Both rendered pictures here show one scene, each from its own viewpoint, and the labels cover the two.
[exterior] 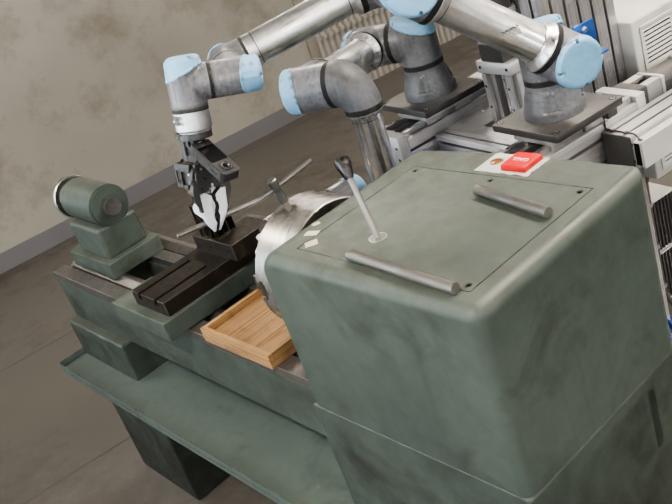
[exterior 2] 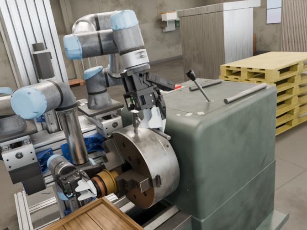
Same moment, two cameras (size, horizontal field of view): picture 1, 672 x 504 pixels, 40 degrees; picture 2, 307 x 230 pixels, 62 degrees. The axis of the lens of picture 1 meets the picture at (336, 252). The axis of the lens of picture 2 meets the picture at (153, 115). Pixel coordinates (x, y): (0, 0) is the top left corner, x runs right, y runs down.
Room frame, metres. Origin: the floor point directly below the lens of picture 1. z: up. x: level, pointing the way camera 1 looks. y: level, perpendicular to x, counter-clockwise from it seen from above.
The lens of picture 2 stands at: (1.87, 0.93, 1.60)
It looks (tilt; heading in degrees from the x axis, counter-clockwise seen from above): 20 degrees down; 265
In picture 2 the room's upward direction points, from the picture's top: 8 degrees counter-clockwise
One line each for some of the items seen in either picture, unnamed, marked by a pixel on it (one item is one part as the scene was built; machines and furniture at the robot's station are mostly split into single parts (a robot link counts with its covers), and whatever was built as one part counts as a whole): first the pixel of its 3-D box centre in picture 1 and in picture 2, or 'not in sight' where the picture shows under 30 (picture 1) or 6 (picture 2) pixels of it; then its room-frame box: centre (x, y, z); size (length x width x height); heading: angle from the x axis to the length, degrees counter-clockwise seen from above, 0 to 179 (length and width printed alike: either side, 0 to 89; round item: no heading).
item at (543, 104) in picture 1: (551, 91); (98, 97); (2.06, -0.62, 1.21); 0.15 x 0.15 x 0.10
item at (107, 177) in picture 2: not in sight; (105, 182); (2.01, 0.12, 1.08); 0.09 x 0.09 x 0.09; 34
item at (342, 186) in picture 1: (344, 194); (59, 166); (2.21, -0.07, 1.08); 0.11 x 0.08 x 0.09; 122
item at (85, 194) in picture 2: not in sight; (86, 195); (2.07, 0.15, 1.07); 0.09 x 0.06 x 0.03; 122
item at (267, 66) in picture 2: not in sight; (269, 90); (-0.18, -2.55, 0.45); 1.28 x 0.88 x 0.91; 25
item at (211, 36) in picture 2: not in sight; (218, 47); (-0.29, -4.89, 0.89); 1.38 x 1.09 x 1.78; 116
